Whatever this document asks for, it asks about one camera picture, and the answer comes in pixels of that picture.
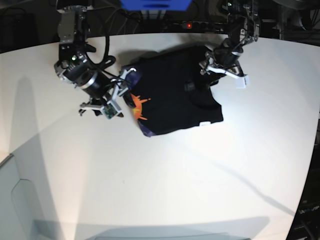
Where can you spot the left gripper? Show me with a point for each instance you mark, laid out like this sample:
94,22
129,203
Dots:
214,63

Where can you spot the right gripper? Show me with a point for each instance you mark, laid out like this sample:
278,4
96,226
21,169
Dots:
104,91

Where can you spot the black T-shirt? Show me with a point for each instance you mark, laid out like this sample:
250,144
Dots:
169,91

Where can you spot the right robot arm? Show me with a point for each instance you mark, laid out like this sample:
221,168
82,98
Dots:
75,67

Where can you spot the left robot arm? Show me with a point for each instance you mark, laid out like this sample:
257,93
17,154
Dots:
242,28

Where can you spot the black power strip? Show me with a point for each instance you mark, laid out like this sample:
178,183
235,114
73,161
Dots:
197,26

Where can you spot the blue plastic box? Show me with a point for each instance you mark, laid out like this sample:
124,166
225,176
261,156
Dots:
150,5

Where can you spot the black equipment case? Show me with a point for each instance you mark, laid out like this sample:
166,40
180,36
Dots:
306,223

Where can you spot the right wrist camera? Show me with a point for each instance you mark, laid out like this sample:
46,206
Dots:
110,111

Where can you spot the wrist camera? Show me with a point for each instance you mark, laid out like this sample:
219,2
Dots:
110,111
242,82

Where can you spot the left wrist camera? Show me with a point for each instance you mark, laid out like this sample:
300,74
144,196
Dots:
242,82

